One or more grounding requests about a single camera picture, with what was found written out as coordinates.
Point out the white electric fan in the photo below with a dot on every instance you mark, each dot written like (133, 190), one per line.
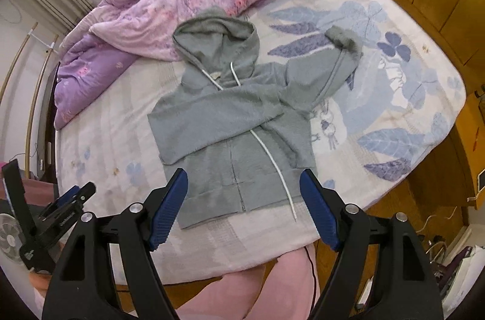
(8, 234)

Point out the metal chair frame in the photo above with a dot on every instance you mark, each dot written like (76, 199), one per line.
(441, 248)

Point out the grey zip hoodie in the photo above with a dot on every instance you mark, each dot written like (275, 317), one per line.
(231, 130)

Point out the floral bed sheet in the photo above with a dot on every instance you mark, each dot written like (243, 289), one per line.
(379, 85)

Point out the wooden pole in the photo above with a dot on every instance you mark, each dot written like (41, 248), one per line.
(17, 58)
(36, 96)

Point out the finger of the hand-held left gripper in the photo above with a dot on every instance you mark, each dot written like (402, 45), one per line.
(70, 192)
(85, 191)

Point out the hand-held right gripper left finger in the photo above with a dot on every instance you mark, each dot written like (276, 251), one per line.
(166, 214)

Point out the person's pink pants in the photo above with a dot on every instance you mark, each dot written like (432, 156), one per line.
(235, 293)

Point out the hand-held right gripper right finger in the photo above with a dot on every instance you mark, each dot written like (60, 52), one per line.
(320, 216)

